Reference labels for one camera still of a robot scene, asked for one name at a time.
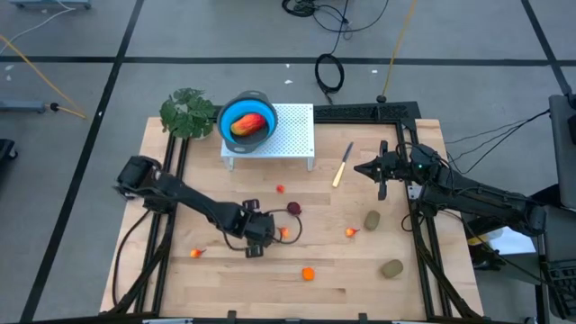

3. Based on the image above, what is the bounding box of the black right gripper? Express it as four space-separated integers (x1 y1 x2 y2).
354 139 413 202

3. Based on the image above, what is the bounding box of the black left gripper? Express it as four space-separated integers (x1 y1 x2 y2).
232 198 276 259

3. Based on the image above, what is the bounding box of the brown kiwi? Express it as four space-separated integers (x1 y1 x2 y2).
363 210 382 232
380 258 405 280

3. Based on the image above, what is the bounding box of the red orange mango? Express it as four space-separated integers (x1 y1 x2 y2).
229 112 266 137

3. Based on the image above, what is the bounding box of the blue grey collapsible bowl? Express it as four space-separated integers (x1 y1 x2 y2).
217 89 279 155

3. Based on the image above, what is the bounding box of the white perforated metal rack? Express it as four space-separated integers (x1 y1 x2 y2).
220 103 316 172

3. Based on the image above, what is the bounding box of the green potted plant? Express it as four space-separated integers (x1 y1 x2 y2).
159 87 217 140

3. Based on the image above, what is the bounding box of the white sheet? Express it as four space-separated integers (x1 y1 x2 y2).
488 224 537 256

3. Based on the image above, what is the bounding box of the grey cabinet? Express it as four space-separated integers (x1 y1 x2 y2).
548 93 576 211

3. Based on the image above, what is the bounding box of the black floor object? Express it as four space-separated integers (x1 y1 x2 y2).
0 138 19 162

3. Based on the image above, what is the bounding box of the grey stand foot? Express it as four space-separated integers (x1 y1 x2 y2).
0 99 49 113
8 0 94 11

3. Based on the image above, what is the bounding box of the knife with wooden handle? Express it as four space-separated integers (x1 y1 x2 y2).
331 142 355 189

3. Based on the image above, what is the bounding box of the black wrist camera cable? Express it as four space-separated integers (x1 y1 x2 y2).
223 208 303 252

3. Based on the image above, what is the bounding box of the black metal table frame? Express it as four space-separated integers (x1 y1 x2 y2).
107 101 485 324

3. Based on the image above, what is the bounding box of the coiled black floor cable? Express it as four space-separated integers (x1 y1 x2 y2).
313 52 346 105

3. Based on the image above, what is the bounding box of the yellow hanging cable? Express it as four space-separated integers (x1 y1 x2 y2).
381 0 419 101

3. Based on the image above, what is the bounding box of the black floor cable bundle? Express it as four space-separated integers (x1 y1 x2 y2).
282 0 391 55

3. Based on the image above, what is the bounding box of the yellow floor cable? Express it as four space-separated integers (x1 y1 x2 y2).
0 34 86 119

